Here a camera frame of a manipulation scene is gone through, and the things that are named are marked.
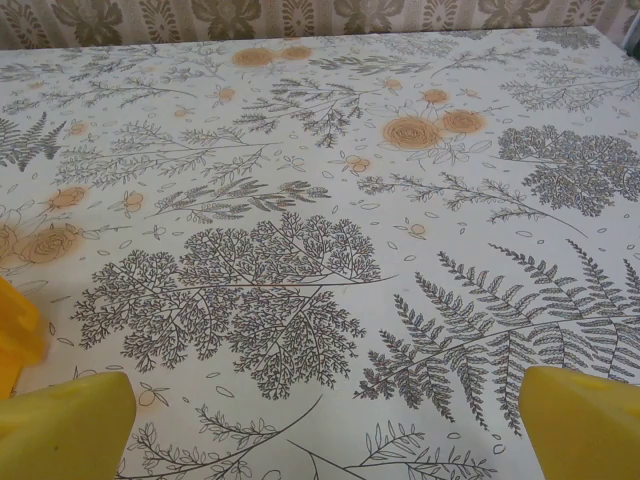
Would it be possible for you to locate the yellow plastic bin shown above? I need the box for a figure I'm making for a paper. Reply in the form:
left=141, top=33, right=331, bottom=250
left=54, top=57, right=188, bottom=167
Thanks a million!
left=0, top=276, right=45, bottom=401

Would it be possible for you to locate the floral print tablecloth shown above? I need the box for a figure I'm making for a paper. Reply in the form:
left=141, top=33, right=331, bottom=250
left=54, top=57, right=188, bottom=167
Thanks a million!
left=0, top=23, right=640, bottom=480

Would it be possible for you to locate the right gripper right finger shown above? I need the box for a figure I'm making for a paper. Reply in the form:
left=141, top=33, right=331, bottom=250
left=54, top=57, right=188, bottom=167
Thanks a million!
left=518, top=364, right=640, bottom=480

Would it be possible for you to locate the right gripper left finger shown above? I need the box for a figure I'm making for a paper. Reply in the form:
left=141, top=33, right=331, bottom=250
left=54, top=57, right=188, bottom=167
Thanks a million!
left=0, top=372, right=137, bottom=480

